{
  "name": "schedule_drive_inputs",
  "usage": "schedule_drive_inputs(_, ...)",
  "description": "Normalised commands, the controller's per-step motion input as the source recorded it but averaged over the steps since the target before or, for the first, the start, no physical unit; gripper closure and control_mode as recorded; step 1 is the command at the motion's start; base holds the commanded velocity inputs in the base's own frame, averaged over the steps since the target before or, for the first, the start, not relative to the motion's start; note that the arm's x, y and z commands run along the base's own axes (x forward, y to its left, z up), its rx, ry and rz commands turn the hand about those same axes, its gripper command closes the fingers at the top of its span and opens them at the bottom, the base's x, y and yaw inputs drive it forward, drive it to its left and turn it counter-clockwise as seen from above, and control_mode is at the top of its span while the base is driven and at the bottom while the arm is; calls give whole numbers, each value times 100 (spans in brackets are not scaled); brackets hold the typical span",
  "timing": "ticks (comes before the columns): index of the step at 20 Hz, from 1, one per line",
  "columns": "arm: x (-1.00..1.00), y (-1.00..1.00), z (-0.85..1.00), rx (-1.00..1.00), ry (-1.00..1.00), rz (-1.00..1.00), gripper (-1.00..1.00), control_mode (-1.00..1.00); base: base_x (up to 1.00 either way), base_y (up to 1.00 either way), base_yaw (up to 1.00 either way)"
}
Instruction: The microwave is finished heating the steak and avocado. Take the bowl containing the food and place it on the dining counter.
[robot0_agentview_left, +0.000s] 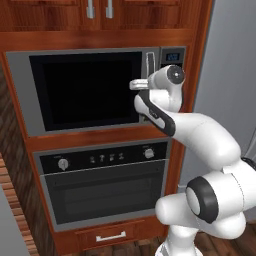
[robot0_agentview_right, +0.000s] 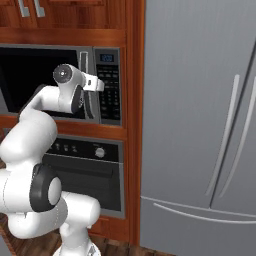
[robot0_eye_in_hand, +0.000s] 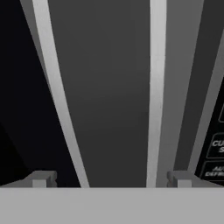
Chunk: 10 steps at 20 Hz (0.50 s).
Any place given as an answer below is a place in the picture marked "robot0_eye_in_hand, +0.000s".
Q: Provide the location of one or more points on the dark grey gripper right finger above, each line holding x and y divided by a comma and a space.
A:
183, 178

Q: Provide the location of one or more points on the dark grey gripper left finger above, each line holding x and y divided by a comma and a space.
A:
39, 178

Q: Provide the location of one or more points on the black microwave oven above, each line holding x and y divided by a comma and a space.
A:
216, 145

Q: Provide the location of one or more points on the black microwave door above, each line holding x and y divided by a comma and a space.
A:
20, 87

